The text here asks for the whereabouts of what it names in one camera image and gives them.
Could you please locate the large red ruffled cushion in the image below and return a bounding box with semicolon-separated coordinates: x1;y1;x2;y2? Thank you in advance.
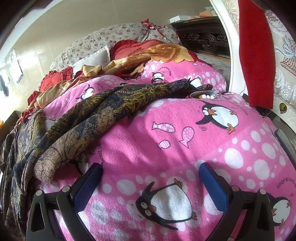
109;39;167;62

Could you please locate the small red ruffled cushion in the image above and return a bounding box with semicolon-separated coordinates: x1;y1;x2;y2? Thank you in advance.
38;66;74;92

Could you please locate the small open packet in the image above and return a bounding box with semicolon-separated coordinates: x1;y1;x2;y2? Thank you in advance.
190;90;221;100

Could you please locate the white pillow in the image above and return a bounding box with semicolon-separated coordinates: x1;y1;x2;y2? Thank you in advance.
72;45;111;75

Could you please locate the red patterned tied cloth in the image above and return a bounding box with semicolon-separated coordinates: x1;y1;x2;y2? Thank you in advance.
141;20;178;44

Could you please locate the embroidered curtain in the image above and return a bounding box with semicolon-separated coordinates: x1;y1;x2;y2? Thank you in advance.
222;0;296;116

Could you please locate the pink penguin blanket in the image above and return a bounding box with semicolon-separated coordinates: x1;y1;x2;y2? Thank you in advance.
35;58;296;241

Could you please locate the wall calendar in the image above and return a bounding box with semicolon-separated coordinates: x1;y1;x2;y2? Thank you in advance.
10;49;23;78

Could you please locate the patterned rug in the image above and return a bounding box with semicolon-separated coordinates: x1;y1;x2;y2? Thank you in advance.
196;52;232;78

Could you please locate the dark brown cloth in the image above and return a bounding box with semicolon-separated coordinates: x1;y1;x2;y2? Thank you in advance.
171;16;229;56

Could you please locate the dark cloth on wall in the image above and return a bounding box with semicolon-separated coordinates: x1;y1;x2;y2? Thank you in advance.
0;75;10;96

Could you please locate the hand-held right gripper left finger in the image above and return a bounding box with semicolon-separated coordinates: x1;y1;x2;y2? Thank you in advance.
26;162;104;241

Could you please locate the orange yellow cloth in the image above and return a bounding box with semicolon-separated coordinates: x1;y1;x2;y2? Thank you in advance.
28;44;197;112

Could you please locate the white box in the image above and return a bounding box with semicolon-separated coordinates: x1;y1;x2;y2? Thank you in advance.
169;15;192;24

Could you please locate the red hanging cloth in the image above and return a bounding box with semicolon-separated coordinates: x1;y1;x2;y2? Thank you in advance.
238;0;275;107

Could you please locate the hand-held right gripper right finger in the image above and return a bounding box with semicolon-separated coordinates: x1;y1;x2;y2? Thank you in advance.
198;162;276;241

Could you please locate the floral bedding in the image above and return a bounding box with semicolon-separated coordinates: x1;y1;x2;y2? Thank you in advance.
50;23;182;72

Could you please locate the white door frame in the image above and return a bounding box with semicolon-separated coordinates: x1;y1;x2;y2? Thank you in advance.
209;0;245;94

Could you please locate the dark gold patterned garment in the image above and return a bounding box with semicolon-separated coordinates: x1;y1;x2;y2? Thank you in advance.
0;78;214;241

